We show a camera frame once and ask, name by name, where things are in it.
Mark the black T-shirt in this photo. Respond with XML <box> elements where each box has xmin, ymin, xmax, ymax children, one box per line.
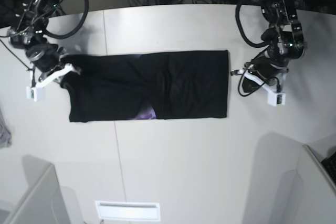
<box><xmin>61</xmin><ymin>50</ymin><xmax>229</xmax><ymax>122</ymax></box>

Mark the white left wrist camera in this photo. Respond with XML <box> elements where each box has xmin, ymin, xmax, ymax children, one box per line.
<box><xmin>243</xmin><ymin>72</ymin><xmax>287</xmax><ymax>106</ymax></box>

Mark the grey cloth pile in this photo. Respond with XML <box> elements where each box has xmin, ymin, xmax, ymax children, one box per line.
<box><xmin>0</xmin><ymin>112</ymin><xmax>12</xmax><ymax>148</ymax></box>

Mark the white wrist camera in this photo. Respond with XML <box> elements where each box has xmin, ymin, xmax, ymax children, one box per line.
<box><xmin>243</xmin><ymin>72</ymin><xmax>287</xmax><ymax>106</ymax></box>
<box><xmin>26</xmin><ymin>63</ymin><xmax>78</xmax><ymax>102</ymax></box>

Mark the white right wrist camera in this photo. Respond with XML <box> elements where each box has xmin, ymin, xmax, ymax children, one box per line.
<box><xmin>26</xmin><ymin>63</ymin><xmax>78</xmax><ymax>102</ymax></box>

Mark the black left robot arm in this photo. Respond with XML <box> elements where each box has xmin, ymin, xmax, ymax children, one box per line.
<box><xmin>231</xmin><ymin>0</ymin><xmax>305</xmax><ymax>97</ymax></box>

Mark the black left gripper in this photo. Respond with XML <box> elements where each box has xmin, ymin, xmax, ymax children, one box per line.
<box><xmin>230</xmin><ymin>52</ymin><xmax>289</xmax><ymax>92</ymax></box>

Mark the black keyboard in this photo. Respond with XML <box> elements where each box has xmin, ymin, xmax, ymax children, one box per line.
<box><xmin>322</xmin><ymin>153</ymin><xmax>336</xmax><ymax>183</ymax></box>

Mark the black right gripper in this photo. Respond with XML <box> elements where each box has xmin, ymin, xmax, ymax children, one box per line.
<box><xmin>25</xmin><ymin>43</ymin><xmax>82</xmax><ymax>74</ymax></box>

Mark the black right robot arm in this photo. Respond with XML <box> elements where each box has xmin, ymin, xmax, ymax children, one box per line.
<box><xmin>1</xmin><ymin>0</ymin><xmax>89</xmax><ymax>73</ymax></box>

